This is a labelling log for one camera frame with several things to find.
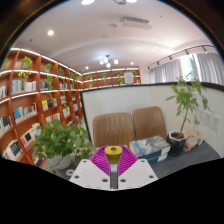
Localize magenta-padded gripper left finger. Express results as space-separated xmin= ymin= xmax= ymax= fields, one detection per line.
xmin=68 ymin=145 xmax=112 ymax=192

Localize ceiling air vent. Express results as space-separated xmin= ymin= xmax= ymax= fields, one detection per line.
xmin=119 ymin=16 xmax=154 ymax=31

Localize sheer white curtain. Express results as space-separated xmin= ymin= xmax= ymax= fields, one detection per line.
xmin=149 ymin=52 xmax=224 ymax=86

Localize tan leather chair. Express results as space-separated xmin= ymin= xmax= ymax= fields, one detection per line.
xmin=92 ymin=112 xmax=136 ymax=149
xmin=132 ymin=106 xmax=168 ymax=141

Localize thick dark blue book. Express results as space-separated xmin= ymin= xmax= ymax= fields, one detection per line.
xmin=146 ymin=151 xmax=171 ymax=164

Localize pothos plant in white pot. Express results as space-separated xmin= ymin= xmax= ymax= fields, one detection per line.
xmin=32 ymin=119 xmax=98 ymax=171

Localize thick dark grey-covered book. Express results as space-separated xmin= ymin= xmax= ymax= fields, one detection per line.
xmin=129 ymin=135 xmax=172 ymax=158

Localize multi-bulb ceiling lamp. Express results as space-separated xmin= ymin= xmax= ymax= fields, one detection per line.
xmin=98 ymin=54 xmax=120 ymax=69

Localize white wall outlet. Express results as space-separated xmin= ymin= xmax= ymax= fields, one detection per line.
xmin=199 ymin=109 xmax=212 ymax=128
xmin=211 ymin=114 xmax=223 ymax=133

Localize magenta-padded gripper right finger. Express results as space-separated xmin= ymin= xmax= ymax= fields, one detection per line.
xmin=116 ymin=145 xmax=159 ymax=192

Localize stack of red-edged books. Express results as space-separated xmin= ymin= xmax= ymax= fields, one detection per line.
xmin=184 ymin=129 xmax=207 ymax=153

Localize tall plant in black pot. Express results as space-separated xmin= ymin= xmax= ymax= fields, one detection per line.
xmin=165 ymin=75 xmax=213 ymax=157

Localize small yellow charger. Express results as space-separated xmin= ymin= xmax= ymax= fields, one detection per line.
xmin=104 ymin=145 xmax=123 ymax=166

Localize orange wooden bookshelf unit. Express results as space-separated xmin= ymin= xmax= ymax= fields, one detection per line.
xmin=0 ymin=47 xmax=142 ymax=168

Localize black track light rail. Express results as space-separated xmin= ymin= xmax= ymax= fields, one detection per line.
xmin=147 ymin=44 xmax=216 ymax=70

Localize recessed ceiling spotlights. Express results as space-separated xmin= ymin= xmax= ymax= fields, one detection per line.
xmin=47 ymin=0 xmax=138 ymax=71

